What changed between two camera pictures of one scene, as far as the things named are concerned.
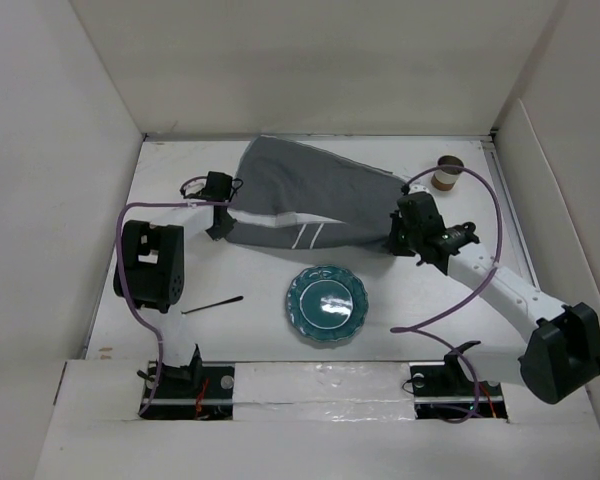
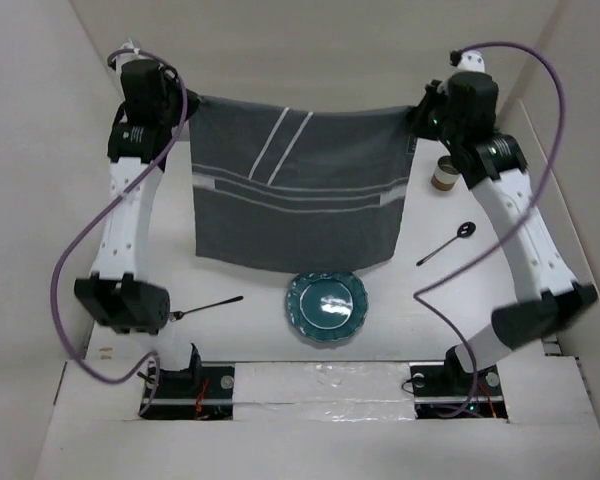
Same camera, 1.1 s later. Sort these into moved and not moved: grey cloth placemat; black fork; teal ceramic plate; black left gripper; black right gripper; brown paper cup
Moved: grey cloth placemat; black left gripper; black right gripper
Not moved: black fork; teal ceramic plate; brown paper cup
